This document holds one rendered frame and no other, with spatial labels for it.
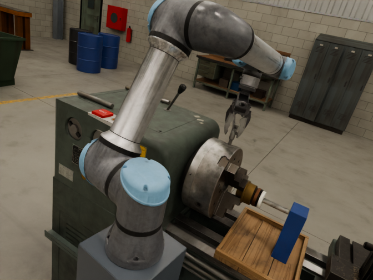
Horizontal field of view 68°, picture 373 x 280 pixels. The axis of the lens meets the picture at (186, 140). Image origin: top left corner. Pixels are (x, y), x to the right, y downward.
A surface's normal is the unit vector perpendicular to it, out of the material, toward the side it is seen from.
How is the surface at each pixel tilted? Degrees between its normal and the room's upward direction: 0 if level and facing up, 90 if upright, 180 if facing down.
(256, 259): 0
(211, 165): 47
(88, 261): 90
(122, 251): 73
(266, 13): 90
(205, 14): 65
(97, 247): 0
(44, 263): 0
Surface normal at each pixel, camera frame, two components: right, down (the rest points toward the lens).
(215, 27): 0.03, 0.33
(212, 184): -0.39, -0.09
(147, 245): 0.52, 0.14
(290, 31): -0.52, 0.24
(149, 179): 0.29, -0.84
